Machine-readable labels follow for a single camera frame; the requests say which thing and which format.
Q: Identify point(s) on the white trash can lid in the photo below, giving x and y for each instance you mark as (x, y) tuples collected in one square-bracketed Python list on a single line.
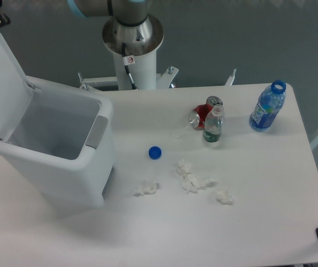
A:
[(16, 92)]

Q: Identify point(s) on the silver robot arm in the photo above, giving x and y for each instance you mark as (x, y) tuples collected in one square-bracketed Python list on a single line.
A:
[(130, 31)]

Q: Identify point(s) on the white plastic trash can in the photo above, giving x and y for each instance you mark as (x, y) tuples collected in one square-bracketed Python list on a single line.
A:
[(63, 144)]

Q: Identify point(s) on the blue bottle cap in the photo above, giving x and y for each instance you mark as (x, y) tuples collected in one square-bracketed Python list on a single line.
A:
[(154, 152)]

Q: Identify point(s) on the clear white bottle cap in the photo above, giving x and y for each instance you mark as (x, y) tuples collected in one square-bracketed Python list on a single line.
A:
[(176, 134)]

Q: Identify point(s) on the crushed red soda can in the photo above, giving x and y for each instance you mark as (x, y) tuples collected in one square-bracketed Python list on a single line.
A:
[(198, 115)]

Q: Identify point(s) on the crumpled white tissue left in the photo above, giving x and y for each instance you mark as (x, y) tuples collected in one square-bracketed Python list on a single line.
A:
[(148, 187)]

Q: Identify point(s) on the crumpled white tissue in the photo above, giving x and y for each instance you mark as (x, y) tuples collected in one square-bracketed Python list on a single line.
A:
[(192, 183), (224, 196), (184, 167), (148, 187)]

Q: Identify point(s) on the crumpled white tissue top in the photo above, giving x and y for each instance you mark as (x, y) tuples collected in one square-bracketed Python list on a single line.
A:
[(184, 167)]

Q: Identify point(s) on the clear green-label water bottle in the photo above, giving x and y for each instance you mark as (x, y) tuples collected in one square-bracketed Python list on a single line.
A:
[(213, 124)]

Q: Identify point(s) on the crumpled white tissue middle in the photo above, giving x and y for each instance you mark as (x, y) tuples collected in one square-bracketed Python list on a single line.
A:
[(192, 183)]

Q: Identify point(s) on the blue plastic drink bottle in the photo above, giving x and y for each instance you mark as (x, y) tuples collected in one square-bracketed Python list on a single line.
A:
[(270, 102)]

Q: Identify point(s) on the crumpled white tissue right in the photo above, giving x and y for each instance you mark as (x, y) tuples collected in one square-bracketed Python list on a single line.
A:
[(224, 196)]

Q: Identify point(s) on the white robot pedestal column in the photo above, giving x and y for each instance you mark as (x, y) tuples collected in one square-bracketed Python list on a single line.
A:
[(142, 69)]

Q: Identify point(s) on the white pedestal base frame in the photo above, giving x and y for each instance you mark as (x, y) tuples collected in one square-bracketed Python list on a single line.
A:
[(163, 80)]

